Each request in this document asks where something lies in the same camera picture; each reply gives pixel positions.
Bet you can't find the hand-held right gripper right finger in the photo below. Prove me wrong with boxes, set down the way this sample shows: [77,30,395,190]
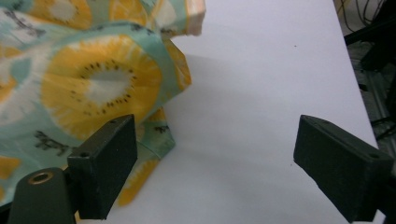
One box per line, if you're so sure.
[292,114,395,224]

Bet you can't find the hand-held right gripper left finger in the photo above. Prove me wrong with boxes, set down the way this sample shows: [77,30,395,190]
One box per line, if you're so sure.
[66,114,139,220]

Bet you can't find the fruit print cloth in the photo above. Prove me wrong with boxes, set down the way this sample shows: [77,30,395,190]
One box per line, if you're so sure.
[0,0,207,208]

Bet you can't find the black metal stand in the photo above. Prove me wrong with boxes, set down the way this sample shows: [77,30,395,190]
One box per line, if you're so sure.
[343,0,396,73]

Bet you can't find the black cables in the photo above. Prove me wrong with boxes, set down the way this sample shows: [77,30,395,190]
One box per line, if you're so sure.
[337,0,389,33]

